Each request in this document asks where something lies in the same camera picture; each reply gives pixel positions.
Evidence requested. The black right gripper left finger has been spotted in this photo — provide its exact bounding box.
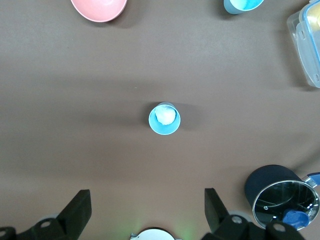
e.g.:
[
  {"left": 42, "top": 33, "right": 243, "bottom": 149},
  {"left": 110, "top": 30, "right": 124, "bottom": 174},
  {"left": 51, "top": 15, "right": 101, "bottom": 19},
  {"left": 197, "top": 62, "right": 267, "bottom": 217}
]
[{"left": 29, "top": 189, "right": 92, "bottom": 240}]

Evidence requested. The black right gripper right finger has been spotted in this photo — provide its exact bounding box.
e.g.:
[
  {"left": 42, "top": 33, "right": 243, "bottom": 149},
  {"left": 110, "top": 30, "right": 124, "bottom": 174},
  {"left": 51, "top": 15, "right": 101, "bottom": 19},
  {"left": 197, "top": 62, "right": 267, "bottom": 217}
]
[{"left": 202, "top": 187, "right": 253, "bottom": 240}]

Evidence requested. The blue plastic cup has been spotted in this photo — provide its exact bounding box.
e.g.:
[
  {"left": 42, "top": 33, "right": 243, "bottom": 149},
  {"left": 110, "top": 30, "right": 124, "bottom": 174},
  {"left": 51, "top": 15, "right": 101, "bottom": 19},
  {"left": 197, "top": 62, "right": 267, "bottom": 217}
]
[
  {"left": 148, "top": 101, "right": 182, "bottom": 136},
  {"left": 223, "top": 0, "right": 265, "bottom": 15}
]

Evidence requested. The glass pot lid blue knob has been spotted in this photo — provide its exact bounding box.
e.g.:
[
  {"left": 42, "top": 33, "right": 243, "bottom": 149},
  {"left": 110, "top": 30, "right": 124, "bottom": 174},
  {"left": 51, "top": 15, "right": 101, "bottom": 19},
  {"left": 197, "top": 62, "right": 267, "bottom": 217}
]
[{"left": 251, "top": 180, "right": 320, "bottom": 231}]

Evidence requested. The clear plastic container blue rim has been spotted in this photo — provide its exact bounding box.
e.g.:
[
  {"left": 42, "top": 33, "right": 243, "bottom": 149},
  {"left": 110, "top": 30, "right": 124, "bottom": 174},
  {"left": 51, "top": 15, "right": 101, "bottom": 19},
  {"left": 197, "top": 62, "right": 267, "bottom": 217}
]
[{"left": 286, "top": 0, "right": 320, "bottom": 89}]

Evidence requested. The pink bowl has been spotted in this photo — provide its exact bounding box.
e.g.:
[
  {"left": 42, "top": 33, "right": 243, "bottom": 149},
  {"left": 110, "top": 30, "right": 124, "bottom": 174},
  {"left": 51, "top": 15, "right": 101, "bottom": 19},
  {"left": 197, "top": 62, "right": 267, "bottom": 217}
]
[{"left": 69, "top": 0, "right": 128, "bottom": 23}]

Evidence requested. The yellow round fruit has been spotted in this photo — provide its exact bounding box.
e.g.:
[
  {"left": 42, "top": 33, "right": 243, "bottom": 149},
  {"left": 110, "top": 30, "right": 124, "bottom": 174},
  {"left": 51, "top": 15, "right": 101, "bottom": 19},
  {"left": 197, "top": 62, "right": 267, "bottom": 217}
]
[{"left": 306, "top": 4, "right": 320, "bottom": 27}]

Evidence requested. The dark pot with blue handle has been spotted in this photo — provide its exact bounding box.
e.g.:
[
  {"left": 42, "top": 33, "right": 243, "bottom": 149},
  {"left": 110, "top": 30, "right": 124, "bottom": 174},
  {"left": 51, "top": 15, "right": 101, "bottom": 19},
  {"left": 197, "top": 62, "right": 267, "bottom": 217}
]
[{"left": 244, "top": 164, "right": 320, "bottom": 230}]

